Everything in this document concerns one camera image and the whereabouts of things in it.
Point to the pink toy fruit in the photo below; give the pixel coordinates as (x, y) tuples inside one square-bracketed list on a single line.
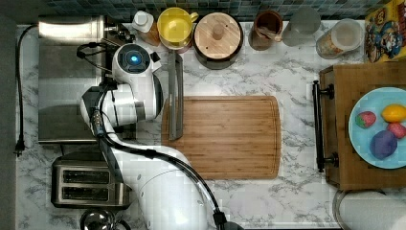
[(398, 129)]

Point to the colourful cereal box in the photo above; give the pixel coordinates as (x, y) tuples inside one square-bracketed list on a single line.
[(385, 34)]

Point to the white cap bottle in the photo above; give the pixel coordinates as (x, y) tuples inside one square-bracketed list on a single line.
[(143, 22)]

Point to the purple toy fruit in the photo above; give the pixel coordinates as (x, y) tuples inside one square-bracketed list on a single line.
[(383, 144)]

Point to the toy strawberry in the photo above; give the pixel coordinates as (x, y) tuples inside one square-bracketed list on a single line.
[(365, 119)]

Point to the shiny metal kettle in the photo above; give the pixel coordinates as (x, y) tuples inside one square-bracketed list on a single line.
[(99, 219)]

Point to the black canister wooden lid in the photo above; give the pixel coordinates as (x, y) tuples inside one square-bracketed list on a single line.
[(217, 40)]

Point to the clear cereal container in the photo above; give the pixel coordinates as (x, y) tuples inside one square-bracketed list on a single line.
[(345, 36)]

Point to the grey plastic cup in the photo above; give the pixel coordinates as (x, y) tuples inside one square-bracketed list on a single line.
[(303, 24)]

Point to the stainless toaster oven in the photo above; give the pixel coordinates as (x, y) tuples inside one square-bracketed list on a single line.
[(75, 53)]

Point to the white round appliance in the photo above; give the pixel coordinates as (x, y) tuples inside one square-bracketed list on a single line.
[(369, 210)]

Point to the brown jar with spoon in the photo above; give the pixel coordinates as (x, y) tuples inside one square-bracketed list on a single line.
[(266, 30)]

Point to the yellow mug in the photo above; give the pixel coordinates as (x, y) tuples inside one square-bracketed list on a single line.
[(175, 27)]

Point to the wooden drawer cabinet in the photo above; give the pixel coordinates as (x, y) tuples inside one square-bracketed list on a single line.
[(351, 82)]

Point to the silver two-slot toaster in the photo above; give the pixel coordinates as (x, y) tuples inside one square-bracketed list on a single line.
[(83, 180)]

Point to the toy lemon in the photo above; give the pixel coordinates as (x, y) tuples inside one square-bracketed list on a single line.
[(394, 113)]

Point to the bamboo cutting board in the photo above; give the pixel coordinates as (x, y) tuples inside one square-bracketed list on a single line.
[(229, 137)]

